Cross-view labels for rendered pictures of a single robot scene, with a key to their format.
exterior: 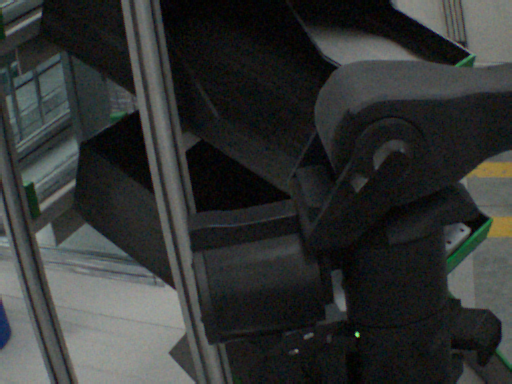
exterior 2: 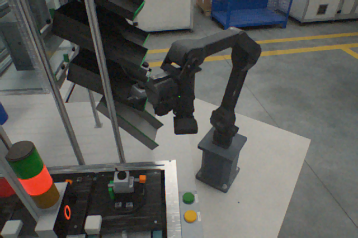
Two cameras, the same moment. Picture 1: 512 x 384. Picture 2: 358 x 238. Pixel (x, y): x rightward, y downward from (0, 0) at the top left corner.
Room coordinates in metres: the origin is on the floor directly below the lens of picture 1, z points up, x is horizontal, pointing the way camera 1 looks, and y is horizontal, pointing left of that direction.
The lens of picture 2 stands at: (0.12, 0.29, 1.74)
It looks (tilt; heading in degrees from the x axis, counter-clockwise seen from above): 40 degrees down; 324
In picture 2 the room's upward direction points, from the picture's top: straight up
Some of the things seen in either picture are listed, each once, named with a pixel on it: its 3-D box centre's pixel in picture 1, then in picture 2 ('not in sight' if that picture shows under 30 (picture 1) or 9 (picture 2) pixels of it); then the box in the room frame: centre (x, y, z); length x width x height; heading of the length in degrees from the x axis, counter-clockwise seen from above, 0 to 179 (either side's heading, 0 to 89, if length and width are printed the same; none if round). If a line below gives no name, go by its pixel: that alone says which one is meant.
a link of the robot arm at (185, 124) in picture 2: (403, 363); (183, 101); (0.57, -0.06, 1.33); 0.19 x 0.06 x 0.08; 147
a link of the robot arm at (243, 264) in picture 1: (307, 222); (171, 75); (0.57, -0.02, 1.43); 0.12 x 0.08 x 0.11; 92
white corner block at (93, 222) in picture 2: not in sight; (93, 224); (0.61, 0.27, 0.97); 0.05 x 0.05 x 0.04; 58
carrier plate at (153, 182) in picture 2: not in sight; (127, 198); (0.64, 0.13, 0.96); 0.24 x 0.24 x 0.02; 58
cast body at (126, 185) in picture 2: not in sight; (119, 181); (0.64, 0.14, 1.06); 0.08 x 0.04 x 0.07; 58
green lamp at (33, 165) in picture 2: not in sight; (26, 161); (0.54, 0.33, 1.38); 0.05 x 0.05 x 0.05
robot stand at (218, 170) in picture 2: not in sight; (220, 158); (0.58, -0.26, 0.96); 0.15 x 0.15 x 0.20; 21
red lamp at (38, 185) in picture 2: not in sight; (35, 177); (0.54, 0.33, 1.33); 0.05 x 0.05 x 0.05
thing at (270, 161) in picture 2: not in sight; (207, 171); (0.63, -0.24, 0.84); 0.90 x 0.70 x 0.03; 111
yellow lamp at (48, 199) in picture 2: not in sight; (43, 192); (0.54, 0.33, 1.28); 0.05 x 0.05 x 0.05
